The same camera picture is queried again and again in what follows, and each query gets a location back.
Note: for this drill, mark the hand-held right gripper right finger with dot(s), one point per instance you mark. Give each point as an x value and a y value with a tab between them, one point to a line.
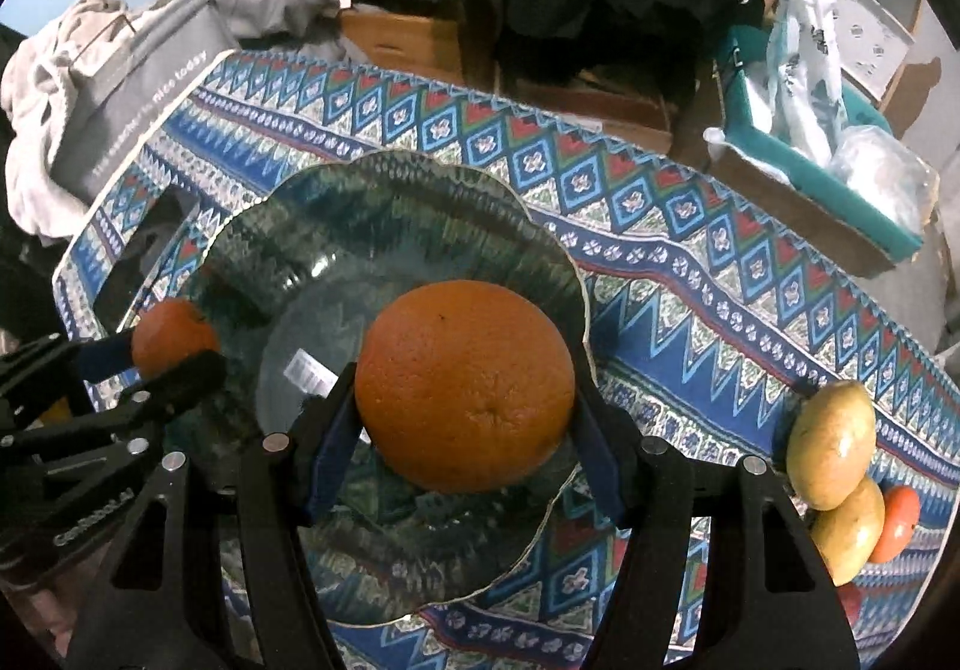
600	460

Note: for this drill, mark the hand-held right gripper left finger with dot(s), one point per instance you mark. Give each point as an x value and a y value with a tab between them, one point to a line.
334	445

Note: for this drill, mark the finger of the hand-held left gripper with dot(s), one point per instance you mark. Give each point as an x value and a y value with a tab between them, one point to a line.
195	370
109	359

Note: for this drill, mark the small orange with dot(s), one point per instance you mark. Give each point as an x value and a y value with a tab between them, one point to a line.
172	332

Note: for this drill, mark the large orange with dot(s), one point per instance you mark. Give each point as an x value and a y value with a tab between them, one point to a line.
465	385

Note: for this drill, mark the scalloped glass plate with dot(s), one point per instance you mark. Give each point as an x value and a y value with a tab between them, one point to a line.
337	250

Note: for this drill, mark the blue patterned tablecloth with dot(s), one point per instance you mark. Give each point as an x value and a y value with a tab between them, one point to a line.
675	250

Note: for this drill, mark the grey fabric bag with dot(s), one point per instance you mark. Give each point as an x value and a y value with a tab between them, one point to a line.
135	93

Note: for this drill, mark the white crumpled cloth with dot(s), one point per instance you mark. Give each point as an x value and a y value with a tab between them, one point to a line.
37	85

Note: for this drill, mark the orange persimmon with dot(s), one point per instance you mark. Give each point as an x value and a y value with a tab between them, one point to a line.
900	520

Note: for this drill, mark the cardboard box with label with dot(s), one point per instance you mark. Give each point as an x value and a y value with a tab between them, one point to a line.
592	108

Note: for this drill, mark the teal plastic bin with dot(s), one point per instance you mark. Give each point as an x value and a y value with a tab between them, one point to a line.
825	183

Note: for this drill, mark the clear plastic bag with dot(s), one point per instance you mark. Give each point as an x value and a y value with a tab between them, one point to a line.
885	175

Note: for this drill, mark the white printed plastic bag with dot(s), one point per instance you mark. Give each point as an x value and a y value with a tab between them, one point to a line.
802	40

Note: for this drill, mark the white drawer unit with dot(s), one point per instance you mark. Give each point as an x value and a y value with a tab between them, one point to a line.
877	18

